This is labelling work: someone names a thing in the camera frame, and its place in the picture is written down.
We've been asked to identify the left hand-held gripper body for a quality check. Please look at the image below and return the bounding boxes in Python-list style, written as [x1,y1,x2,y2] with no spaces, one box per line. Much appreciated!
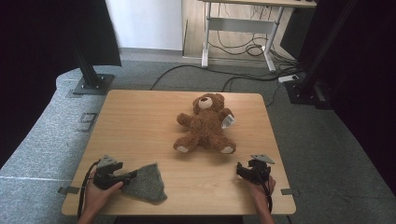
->
[92,154,125,191]

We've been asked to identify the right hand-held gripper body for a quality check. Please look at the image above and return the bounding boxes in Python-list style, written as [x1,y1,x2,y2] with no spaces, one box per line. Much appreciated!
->
[247,154,276,185]

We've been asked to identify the grey knitted hat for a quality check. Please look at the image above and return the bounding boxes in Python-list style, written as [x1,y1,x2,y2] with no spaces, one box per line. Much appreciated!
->
[120,162,168,203]

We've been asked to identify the brown plush teddy bear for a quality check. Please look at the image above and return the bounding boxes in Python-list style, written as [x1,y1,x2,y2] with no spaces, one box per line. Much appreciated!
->
[173,92,237,155]

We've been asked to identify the person's right hand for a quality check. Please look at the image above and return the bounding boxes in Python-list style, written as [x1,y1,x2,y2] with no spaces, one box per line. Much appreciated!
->
[247,175,277,205]

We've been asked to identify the person's left hand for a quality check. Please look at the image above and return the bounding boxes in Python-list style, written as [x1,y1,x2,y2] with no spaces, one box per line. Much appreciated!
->
[83,178,125,215]

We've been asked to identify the black metal stand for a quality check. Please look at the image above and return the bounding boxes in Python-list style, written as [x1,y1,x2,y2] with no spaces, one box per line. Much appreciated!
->
[72,43,116,96]
[284,0,359,110]

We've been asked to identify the white power strip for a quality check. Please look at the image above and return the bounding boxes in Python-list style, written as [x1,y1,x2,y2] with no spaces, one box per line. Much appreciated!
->
[277,74,300,84]

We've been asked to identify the black curtain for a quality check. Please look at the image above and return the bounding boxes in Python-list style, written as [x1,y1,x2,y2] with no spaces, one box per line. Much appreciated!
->
[279,0,396,197]
[0,0,122,169]

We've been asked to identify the white metal-framed desk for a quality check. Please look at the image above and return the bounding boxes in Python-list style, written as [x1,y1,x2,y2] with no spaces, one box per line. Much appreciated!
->
[198,0,318,74]

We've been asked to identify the right hand-held gripper black cable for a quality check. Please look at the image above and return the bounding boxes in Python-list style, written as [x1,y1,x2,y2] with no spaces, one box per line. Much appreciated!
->
[254,164,274,215]

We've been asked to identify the hand-held gripper black cable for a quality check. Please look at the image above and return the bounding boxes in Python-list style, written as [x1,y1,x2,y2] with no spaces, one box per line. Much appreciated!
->
[77,160,101,218]
[254,164,274,215]

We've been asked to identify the left hand-held gripper black cable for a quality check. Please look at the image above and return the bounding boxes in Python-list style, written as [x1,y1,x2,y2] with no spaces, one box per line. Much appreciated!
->
[77,160,101,218]

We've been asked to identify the grey floor socket frame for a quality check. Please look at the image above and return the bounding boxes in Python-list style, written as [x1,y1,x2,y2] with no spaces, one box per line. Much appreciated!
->
[76,112,98,133]

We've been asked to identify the short black floor cable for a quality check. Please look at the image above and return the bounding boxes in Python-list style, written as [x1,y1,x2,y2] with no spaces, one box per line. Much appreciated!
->
[220,76,281,93]

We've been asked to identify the long black floor cable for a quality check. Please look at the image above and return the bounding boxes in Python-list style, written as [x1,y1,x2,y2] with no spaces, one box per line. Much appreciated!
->
[149,63,301,91]

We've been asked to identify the tangled black cables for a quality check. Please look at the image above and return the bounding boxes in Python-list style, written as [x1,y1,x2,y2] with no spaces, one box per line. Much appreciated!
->
[207,30,270,58]

